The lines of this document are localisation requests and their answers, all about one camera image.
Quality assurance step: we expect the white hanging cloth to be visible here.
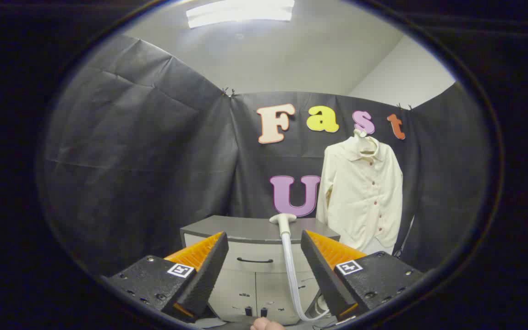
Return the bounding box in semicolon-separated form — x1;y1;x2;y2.
360;236;395;255

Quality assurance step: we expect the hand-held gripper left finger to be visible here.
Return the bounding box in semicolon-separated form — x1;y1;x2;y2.
100;231;229;324

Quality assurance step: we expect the cream button-up shirt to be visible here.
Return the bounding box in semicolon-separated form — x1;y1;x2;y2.
315;133;404;252

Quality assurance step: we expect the black backdrop cloth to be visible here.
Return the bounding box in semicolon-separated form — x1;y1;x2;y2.
39;34;491;278

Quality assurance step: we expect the ceiling light panel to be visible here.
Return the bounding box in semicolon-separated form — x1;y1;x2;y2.
186;0;295;29

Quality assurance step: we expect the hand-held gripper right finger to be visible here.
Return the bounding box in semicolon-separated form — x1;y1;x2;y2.
301;230;425;321

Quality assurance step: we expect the white plastic hanger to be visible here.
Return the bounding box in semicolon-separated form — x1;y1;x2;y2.
352;129;379;156

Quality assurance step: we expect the grey cabinet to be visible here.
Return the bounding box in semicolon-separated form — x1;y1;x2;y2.
180;215;341;324

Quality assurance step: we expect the white steamer hose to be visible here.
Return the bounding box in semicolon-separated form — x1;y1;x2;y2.
281;233;331;322

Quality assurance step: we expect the white garment steamer head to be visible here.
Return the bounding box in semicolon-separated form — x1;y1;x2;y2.
269;213;297;237

